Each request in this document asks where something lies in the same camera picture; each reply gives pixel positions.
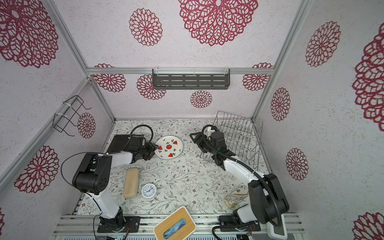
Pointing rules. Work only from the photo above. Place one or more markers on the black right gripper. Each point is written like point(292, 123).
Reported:
point(196, 140)

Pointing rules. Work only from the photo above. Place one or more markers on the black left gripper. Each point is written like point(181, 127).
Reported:
point(152, 147)

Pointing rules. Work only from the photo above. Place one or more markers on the white round floral plate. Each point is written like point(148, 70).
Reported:
point(169, 147)

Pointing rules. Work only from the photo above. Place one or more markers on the black square plate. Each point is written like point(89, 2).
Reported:
point(118, 144)

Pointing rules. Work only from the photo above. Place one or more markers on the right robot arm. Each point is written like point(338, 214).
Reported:
point(268, 202)

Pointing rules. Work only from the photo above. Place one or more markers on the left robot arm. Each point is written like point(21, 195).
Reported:
point(93, 175)

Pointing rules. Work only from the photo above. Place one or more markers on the beige glasses case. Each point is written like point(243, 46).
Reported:
point(131, 184)

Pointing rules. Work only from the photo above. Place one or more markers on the small white alarm clock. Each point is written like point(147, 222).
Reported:
point(149, 192)

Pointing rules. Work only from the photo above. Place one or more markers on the bamboo lid tissue box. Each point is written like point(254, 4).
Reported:
point(177, 226)

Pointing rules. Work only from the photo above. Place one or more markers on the white digital timer display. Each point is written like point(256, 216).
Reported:
point(275, 233)

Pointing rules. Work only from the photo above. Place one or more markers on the metal wire dish rack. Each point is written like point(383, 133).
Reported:
point(243, 137)

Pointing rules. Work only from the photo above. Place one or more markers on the grey wall shelf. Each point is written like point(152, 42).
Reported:
point(191, 80)

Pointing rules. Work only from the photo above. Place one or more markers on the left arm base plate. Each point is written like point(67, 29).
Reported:
point(119, 225)

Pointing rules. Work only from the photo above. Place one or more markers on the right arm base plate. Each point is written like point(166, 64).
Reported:
point(228, 224)

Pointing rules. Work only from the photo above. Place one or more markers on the black wire wall basket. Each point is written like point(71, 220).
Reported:
point(74, 104)

